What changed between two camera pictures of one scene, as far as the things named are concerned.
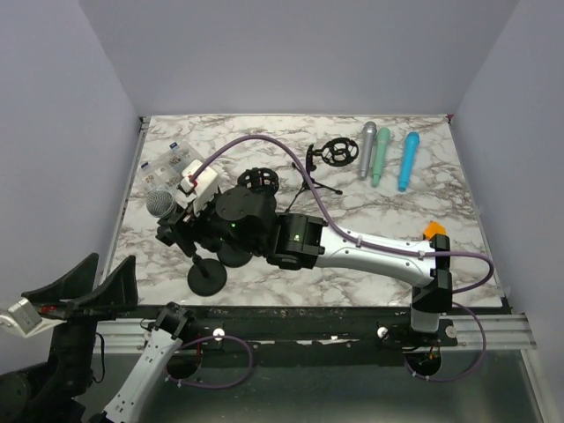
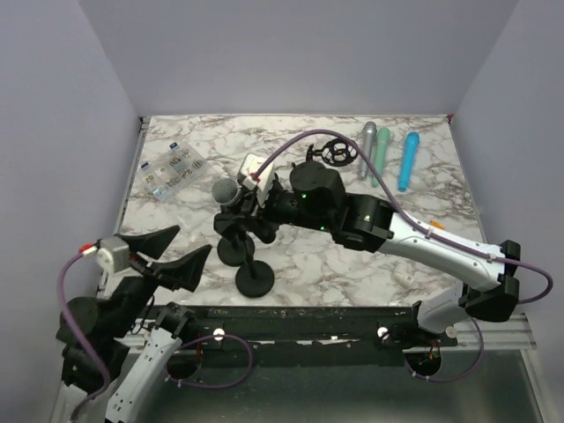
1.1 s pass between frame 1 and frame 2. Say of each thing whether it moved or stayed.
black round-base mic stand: moved
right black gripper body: moved
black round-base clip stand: stayed
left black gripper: moved
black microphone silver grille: moved
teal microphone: stayed
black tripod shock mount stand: stayed
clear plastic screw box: stayed
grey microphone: stayed
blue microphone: stayed
